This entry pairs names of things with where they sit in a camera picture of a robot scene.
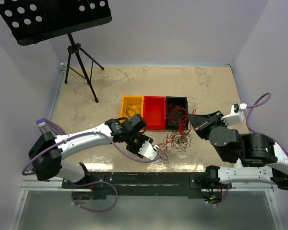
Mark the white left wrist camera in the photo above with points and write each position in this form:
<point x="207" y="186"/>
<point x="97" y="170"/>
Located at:
<point x="149" y="151"/>

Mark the red plastic bin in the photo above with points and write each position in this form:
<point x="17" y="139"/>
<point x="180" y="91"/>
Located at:
<point x="155" y="112"/>

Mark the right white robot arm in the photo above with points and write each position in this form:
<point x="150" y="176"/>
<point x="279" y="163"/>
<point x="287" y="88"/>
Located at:
<point x="262" y="159"/>

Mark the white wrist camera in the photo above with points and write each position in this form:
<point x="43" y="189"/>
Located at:
<point x="149" y="151"/>
<point x="236" y="115"/>

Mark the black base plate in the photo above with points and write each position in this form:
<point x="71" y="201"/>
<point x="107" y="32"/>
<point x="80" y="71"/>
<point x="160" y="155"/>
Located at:
<point x="189" y="184"/>

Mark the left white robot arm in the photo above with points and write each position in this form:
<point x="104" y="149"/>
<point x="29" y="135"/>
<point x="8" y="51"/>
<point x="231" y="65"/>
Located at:
<point x="112" y="131"/>

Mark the black plastic bin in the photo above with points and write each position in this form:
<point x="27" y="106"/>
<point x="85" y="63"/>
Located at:
<point x="176" y="113"/>

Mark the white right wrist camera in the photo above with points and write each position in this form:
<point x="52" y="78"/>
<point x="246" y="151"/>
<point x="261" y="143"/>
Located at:
<point x="236" y="115"/>

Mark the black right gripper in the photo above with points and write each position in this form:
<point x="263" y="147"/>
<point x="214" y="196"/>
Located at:
<point x="200" y="121"/>

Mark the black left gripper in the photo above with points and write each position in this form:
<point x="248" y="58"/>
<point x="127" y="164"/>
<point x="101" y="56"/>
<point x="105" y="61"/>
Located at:
<point x="135" y="150"/>

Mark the purple plastic holder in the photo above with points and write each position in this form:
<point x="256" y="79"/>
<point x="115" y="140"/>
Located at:
<point x="45" y="125"/>

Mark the black perforated music stand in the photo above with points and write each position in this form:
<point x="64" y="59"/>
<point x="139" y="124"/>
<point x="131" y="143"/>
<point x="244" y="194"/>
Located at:
<point x="34" y="21"/>

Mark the yellow plastic bin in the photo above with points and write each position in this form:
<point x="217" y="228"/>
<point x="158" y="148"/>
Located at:
<point x="131" y="105"/>

